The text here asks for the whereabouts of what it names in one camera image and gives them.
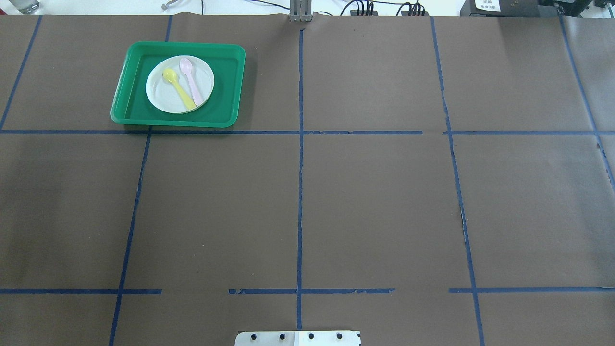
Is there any white round plate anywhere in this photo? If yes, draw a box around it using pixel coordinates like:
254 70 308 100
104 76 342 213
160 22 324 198
146 55 215 114

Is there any pink plastic spoon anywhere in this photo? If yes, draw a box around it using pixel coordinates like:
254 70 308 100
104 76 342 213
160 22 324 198
180 57 204 106

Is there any yellow plastic spoon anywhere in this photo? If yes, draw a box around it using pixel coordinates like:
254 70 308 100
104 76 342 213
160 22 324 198
162 68 197 111

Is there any green plastic tray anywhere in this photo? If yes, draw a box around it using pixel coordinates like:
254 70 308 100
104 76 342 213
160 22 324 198
110 41 246 128

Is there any black computer box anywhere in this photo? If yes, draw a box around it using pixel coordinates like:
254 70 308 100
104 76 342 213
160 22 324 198
459 0 540 18

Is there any aluminium frame post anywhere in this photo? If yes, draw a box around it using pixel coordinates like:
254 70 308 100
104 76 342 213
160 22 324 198
289 0 314 22

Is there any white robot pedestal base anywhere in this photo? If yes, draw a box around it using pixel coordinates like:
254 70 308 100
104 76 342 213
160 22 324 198
234 330 362 346

